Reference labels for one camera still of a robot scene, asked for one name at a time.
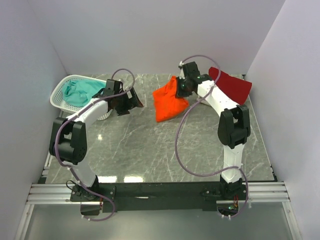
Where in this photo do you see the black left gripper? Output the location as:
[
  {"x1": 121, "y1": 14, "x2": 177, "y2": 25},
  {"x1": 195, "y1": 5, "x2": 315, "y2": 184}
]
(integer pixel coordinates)
[{"x1": 114, "y1": 87, "x2": 143, "y2": 117}]

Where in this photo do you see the orange t shirt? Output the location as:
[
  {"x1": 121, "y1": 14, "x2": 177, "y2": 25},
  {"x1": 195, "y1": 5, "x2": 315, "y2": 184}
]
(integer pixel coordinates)
[{"x1": 152, "y1": 76, "x2": 189, "y2": 123}]

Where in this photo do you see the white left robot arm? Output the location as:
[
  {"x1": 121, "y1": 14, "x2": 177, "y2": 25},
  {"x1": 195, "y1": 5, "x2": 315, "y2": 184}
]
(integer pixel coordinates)
[{"x1": 49, "y1": 79, "x2": 143, "y2": 201}]

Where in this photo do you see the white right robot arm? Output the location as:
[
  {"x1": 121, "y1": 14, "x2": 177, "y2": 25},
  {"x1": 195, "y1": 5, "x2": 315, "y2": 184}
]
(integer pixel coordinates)
[{"x1": 176, "y1": 61, "x2": 251, "y2": 200}]

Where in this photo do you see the folded dark red t shirt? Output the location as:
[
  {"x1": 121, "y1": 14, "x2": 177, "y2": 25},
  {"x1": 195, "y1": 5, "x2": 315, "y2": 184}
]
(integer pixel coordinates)
[{"x1": 216, "y1": 71, "x2": 253, "y2": 105}]

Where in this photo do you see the teal t shirt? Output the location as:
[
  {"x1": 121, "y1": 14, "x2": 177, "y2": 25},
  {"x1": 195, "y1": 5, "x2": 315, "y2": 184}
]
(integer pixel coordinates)
[{"x1": 61, "y1": 79, "x2": 106, "y2": 107}]

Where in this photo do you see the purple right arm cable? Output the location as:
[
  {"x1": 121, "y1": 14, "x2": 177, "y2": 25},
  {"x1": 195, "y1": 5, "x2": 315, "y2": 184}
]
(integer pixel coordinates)
[{"x1": 174, "y1": 54, "x2": 250, "y2": 219}]

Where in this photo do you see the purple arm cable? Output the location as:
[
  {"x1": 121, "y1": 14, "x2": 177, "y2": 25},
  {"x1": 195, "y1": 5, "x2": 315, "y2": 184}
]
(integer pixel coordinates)
[
  {"x1": 54, "y1": 68, "x2": 136, "y2": 222},
  {"x1": 174, "y1": 54, "x2": 250, "y2": 219}
]

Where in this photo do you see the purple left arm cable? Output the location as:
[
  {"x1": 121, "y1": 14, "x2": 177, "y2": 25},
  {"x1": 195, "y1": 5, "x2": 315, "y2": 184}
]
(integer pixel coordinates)
[{"x1": 54, "y1": 68, "x2": 136, "y2": 222}]

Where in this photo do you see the aluminium frame rail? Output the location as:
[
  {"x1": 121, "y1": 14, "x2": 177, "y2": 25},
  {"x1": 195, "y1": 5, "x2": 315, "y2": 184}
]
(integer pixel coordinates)
[{"x1": 26, "y1": 181, "x2": 83, "y2": 205}]

